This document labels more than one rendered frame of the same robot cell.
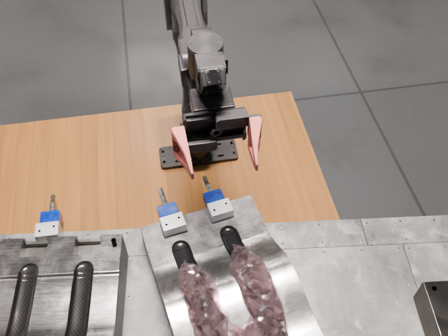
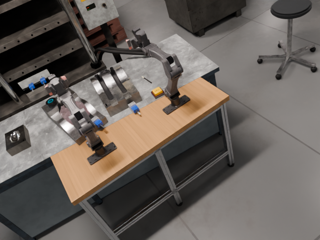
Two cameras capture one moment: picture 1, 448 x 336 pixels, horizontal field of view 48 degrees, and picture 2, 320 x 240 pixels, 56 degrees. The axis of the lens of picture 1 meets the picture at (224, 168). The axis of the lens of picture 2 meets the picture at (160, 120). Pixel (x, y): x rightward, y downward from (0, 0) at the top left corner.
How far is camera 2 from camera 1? 2.33 m
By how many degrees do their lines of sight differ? 86
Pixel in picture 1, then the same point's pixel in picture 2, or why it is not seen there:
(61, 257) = (118, 97)
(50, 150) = (156, 128)
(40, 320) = (115, 87)
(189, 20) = (70, 101)
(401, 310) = (35, 142)
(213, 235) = not seen: hidden behind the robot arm
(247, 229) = (75, 131)
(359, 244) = (45, 152)
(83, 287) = (110, 96)
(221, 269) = not seen: hidden behind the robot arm
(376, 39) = not seen: outside the picture
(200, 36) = (55, 81)
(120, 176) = (125, 133)
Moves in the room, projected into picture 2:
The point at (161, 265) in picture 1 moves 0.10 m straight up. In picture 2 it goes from (95, 112) to (89, 102)
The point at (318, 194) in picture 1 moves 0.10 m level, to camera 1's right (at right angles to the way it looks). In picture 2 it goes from (57, 161) to (43, 168)
